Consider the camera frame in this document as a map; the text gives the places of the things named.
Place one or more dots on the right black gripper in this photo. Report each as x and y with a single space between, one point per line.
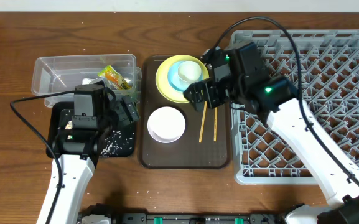
202 92

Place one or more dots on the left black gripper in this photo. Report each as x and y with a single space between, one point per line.
132 111

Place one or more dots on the green orange snack wrapper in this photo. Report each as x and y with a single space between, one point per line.
114 78

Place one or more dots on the rice grains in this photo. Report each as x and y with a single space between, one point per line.
119 144

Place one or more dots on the white bowl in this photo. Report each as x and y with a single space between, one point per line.
166 124

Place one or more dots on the white tissue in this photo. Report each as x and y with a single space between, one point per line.
87 81

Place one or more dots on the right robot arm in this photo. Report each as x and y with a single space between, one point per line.
335 173

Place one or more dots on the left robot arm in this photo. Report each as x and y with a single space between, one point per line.
68 182

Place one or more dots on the grey dishwasher rack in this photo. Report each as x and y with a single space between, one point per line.
326 62

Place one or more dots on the white cup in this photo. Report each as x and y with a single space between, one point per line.
189 72

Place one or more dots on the light blue bowl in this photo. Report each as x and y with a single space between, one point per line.
173 78

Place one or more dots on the left wooden chopstick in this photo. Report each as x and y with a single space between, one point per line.
203 122

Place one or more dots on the black rectangular tray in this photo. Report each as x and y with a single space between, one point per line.
65 110

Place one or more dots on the yellow plate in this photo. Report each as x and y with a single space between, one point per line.
162 81

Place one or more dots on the dark brown serving tray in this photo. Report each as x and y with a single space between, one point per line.
186 152

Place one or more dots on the clear plastic bin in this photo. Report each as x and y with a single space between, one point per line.
63 73

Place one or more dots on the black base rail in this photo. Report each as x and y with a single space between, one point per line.
100 213

